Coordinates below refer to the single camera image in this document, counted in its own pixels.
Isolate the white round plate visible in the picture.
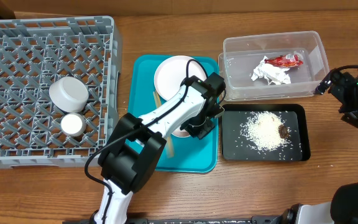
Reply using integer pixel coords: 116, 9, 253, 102
154, 55, 192, 101

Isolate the pink bowl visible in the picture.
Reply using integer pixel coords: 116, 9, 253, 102
172, 124, 191, 138

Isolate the pile of rice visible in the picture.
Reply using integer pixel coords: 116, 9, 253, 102
234, 111, 300, 154

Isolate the white napkin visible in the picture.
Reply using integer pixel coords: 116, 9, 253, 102
250, 56, 291, 85

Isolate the wooden chopstick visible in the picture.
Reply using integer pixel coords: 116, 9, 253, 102
153, 91, 174, 158

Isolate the red snack wrapper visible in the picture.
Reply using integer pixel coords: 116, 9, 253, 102
264, 54, 303, 68

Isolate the brown food scrap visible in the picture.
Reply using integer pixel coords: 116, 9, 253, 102
278, 124, 290, 139

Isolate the grey-white bowl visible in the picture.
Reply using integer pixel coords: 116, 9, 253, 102
48, 77, 89, 113

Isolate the small white cup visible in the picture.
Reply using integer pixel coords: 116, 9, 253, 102
60, 113, 86, 137

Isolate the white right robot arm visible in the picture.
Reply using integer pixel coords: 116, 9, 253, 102
271, 65, 358, 223

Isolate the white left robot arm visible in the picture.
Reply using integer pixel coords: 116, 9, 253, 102
89, 73, 226, 223

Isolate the clear plastic waste bin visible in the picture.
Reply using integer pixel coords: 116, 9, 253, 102
219, 31, 329, 101

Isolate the black waste tray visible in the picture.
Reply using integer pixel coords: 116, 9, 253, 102
221, 104, 311, 161

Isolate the grey dishwasher rack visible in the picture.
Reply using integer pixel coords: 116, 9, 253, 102
0, 16, 122, 169

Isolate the teal serving tray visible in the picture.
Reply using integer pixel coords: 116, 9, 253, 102
127, 55, 219, 173

